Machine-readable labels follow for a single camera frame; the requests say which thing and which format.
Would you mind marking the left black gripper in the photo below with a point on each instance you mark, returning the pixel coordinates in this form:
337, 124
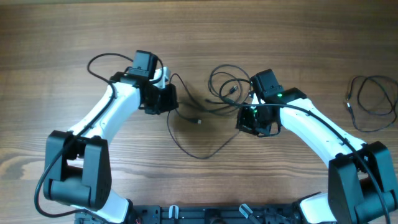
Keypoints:
171, 104

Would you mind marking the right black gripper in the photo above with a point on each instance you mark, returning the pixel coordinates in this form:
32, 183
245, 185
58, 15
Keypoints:
243, 124

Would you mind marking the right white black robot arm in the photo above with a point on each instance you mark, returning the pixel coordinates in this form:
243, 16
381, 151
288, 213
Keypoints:
362, 184

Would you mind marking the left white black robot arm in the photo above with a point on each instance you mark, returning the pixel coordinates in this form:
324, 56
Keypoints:
77, 169

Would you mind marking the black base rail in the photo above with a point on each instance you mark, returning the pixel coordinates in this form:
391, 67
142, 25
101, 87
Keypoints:
217, 214

